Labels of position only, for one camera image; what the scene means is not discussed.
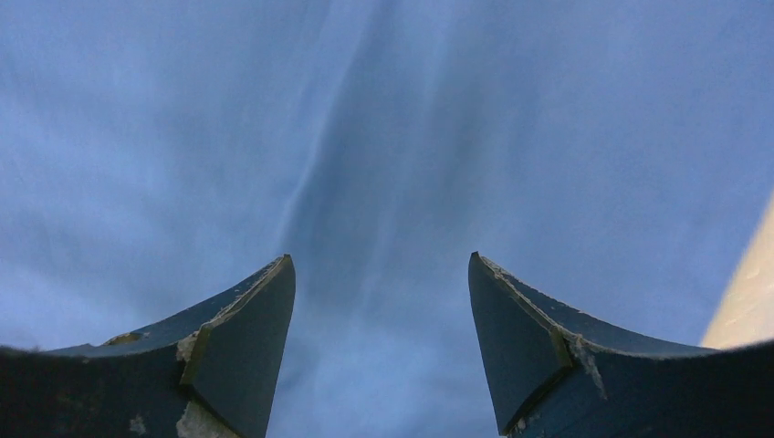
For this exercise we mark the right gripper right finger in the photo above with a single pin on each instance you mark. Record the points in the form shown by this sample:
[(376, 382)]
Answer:
[(554, 371)]

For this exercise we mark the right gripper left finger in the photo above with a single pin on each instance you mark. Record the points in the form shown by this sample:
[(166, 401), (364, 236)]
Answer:
[(208, 371)]

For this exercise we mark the blue surgical wrap cloth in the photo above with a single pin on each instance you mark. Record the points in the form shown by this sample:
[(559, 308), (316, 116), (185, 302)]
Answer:
[(615, 155)]

